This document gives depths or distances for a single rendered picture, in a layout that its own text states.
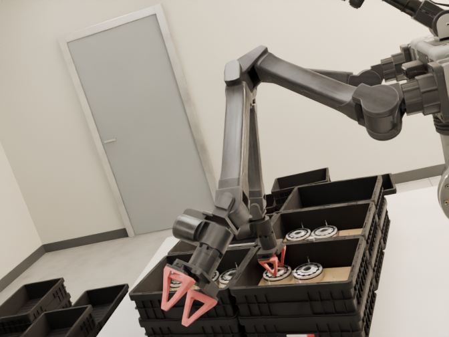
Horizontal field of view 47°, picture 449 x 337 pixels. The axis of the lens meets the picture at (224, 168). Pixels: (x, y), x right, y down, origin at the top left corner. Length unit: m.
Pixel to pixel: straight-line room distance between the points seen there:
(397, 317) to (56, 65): 4.25
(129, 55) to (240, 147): 3.84
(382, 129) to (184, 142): 3.89
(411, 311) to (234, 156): 0.90
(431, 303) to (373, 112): 0.88
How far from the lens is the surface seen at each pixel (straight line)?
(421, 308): 1.81
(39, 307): 3.10
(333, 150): 4.77
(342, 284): 1.55
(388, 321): 1.77
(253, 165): 1.70
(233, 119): 1.22
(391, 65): 1.64
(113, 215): 5.49
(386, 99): 1.12
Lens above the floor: 1.69
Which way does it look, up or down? 14 degrees down
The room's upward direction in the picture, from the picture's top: 17 degrees counter-clockwise
